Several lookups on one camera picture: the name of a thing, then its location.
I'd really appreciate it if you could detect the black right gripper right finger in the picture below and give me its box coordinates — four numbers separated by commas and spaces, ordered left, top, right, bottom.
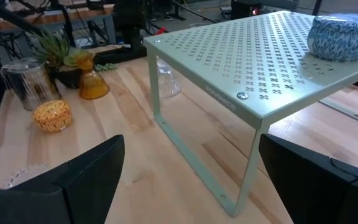
259, 133, 358, 224

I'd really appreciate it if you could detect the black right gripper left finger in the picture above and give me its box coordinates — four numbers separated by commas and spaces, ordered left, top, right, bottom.
0, 134, 126, 224

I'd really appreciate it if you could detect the amber glass candlestick holder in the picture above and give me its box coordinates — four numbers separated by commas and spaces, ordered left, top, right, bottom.
75, 51, 111, 100

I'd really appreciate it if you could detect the clear glass candlestick holder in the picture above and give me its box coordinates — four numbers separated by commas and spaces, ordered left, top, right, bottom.
156, 57, 182, 100

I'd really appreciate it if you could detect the blue patterned candle tin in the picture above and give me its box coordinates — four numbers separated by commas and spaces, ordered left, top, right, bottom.
306, 12, 358, 62

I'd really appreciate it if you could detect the silver candle tin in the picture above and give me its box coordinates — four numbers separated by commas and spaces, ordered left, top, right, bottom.
0, 57, 62, 112

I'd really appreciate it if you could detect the potted green succulent plant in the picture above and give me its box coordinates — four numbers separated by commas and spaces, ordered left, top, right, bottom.
29, 28, 117, 90

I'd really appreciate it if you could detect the green perforated metal shelf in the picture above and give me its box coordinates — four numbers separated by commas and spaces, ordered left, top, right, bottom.
143, 10, 358, 218

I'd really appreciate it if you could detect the wooden background workbench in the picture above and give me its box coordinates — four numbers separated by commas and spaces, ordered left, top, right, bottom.
0, 1, 117, 47

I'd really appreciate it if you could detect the black electronic box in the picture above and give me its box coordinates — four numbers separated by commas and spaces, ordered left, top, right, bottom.
230, 0, 262, 20

